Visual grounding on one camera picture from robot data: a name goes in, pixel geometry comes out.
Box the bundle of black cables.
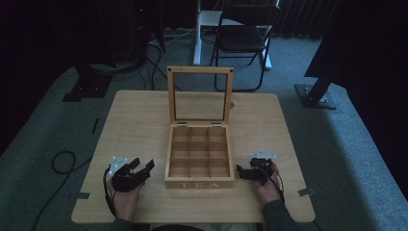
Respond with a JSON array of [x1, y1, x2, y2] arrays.
[[140, 39, 182, 91]]

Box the black folding chair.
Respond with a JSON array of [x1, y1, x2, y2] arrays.
[[209, 4, 283, 93]]

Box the person's right hand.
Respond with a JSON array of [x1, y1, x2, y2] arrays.
[[252, 161, 286, 205]]

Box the wooden tea box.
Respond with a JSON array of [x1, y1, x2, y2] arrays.
[[164, 65, 236, 191]]

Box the white desk frame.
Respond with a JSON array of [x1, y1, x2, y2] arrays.
[[192, 0, 274, 70]]

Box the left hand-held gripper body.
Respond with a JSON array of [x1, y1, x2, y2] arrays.
[[108, 156, 152, 193]]

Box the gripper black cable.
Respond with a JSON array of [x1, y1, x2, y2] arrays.
[[102, 167, 117, 218], [265, 167, 287, 206]]

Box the black stand base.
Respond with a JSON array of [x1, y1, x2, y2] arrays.
[[62, 63, 114, 103]]

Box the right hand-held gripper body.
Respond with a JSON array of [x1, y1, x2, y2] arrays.
[[249, 148, 278, 187]]

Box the white cable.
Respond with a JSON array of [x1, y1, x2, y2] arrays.
[[149, 26, 197, 46]]

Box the dark curtain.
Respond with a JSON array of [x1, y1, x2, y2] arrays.
[[303, 0, 408, 201]]

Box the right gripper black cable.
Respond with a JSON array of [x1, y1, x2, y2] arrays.
[[265, 167, 287, 206]]

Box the black floor cable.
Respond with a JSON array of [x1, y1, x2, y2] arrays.
[[31, 150, 94, 231]]

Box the black stand with metal base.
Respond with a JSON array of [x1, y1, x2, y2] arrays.
[[294, 57, 345, 111]]

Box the person's left hand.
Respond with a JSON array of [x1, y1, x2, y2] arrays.
[[106, 178, 144, 222]]

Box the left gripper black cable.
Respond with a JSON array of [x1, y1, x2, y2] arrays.
[[102, 167, 117, 218]]

